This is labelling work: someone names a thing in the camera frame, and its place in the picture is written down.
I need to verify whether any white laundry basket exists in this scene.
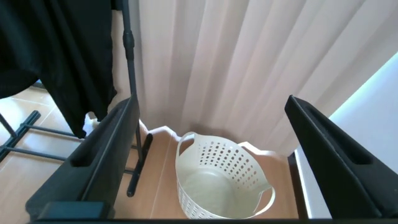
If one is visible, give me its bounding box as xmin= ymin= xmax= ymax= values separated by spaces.
xmin=175 ymin=131 xmax=276 ymax=220

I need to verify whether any beige curtain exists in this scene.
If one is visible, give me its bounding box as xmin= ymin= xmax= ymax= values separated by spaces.
xmin=107 ymin=0 xmax=398 ymax=156

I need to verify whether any black garment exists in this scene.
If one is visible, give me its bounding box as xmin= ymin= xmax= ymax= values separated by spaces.
xmin=0 ymin=0 xmax=124 ymax=139

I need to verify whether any black clothes rack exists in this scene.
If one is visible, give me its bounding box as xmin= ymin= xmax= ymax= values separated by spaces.
xmin=0 ymin=0 xmax=154 ymax=197

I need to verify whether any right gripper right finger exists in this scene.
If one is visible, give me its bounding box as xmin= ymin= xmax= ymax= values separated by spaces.
xmin=284 ymin=95 xmax=398 ymax=219

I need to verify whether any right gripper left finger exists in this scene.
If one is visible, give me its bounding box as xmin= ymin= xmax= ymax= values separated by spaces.
xmin=26 ymin=95 xmax=140 ymax=220

